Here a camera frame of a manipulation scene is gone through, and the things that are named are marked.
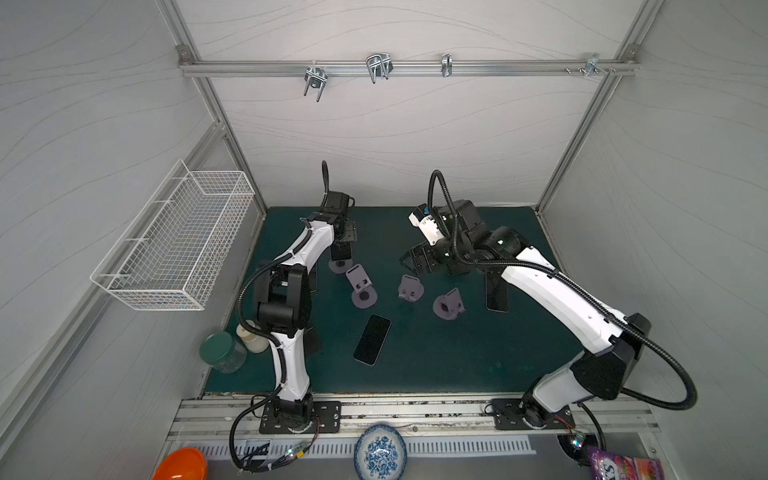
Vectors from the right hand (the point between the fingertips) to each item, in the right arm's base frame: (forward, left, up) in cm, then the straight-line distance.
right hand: (416, 245), depth 73 cm
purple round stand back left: (+12, +26, -29) cm, 41 cm away
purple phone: (+11, +24, -18) cm, 32 cm away
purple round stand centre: (+2, +1, -24) cm, 24 cm away
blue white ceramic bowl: (-41, +7, -27) cm, 50 cm away
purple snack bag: (-40, -44, -26) cm, 65 cm away
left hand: (+19, +24, -16) cm, 34 cm away
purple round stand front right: (-5, -10, -23) cm, 26 cm away
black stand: (-15, +31, -31) cm, 46 cm away
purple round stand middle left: (0, +16, -28) cm, 32 cm away
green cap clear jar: (-23, +48, -16) cm, 56 cm away
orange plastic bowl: (-45, +50, -22) cm, 71 cm away
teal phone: (-13, +12, -29) cm, 34 cm away
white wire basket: (-9, +57, +4) cm, 58 cm away
